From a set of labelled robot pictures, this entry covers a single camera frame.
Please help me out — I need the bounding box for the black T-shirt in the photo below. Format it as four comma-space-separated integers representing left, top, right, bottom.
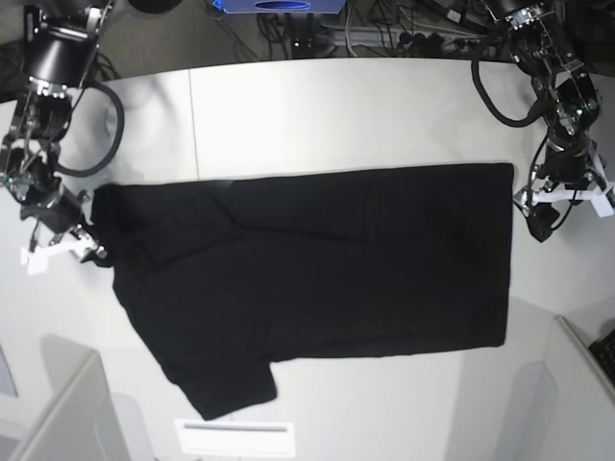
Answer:
91, 163, 514, 420

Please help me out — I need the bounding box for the black keyboard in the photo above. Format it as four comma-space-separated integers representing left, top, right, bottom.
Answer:
589, 331, 615, 383

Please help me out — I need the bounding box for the blue box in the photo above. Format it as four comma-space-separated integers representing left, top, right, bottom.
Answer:
212, 0, 346, 14

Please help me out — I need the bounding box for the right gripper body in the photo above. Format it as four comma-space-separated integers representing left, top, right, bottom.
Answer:
19, 182, 87, 234

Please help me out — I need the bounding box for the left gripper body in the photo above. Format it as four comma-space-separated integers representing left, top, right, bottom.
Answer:
530, 133, 595, 190

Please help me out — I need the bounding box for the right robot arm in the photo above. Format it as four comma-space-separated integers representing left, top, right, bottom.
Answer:
1, 1, 125, 237

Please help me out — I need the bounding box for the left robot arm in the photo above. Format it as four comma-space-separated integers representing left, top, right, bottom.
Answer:
471, 1, 614, 242

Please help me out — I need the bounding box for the white table slot plate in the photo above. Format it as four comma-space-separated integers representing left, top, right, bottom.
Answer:
175, 420, 296, 458

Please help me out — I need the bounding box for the white power strip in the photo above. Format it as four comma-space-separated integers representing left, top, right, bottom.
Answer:
321, 26, 480, 51

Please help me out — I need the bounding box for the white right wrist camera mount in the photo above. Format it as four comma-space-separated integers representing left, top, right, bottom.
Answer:
20, 228, 108, 276

